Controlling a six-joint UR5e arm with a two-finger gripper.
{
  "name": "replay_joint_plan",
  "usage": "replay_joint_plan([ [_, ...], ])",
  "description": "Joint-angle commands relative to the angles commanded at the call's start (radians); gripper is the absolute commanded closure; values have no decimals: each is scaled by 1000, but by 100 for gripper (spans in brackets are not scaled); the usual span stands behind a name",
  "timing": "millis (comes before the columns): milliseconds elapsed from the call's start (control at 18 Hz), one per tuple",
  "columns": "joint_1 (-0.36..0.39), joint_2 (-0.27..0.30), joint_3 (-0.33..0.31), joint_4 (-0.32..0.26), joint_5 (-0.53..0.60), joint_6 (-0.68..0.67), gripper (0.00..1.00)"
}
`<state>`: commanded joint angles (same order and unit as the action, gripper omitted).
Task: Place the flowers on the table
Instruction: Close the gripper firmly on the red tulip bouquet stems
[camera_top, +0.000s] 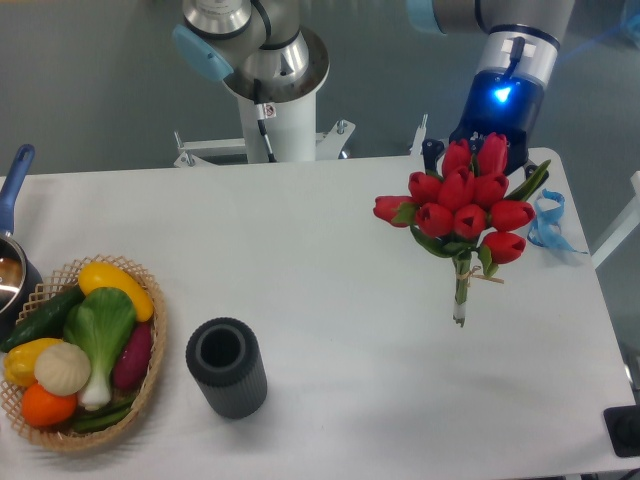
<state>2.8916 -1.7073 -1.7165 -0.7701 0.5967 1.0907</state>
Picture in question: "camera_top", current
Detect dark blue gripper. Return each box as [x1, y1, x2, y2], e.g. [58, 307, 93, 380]
[422, 71, 549, 186]

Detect red tulip bouquet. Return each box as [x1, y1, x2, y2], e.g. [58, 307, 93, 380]
[373, 133, 540, 326]

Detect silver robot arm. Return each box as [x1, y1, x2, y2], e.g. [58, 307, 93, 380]
[172, 1, 574, 175]

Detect blue ribbon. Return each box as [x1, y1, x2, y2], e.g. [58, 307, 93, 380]
[527, 189, 587, 254]

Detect black device at edge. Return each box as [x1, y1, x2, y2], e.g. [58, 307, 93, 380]
[603, 405, 639, 458]

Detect dark grey ribbed vase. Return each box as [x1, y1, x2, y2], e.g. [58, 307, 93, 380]
[185, 317, 268, 419]

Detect yellow squash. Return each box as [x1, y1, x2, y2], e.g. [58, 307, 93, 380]
[77, 261, 155, 323]

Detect purple sweet potato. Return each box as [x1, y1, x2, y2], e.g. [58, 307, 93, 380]
[112, 323, 152, 390]

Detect green bok choy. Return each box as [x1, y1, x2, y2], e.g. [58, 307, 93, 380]
[63, 287, 136, 411]

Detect green cucumber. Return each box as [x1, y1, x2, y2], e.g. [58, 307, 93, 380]
[1, 285, 85, 353]

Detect white garlic bulb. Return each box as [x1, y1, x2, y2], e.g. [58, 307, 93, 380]
[34, 342, 91, 396]

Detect green bean pods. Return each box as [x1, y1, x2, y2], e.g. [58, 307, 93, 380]
[71, 395, 135, 434]

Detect woven wicker basket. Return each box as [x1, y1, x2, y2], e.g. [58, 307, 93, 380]
[1, 255, 167, 452]

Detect yellow bell pepper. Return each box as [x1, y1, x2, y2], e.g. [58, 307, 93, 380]
[3, 338, 63, 387]

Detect orange fruit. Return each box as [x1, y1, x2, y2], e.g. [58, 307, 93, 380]
[21, 383, 77, 427]

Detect white frame bar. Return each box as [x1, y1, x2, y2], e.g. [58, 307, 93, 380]
[591, 171, 639, 269]

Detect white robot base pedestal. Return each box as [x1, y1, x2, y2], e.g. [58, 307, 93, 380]
[174, 51, 356, 168]

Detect blue handled saucepan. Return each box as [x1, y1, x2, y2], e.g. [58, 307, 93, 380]
[1, 144, 42, 339]

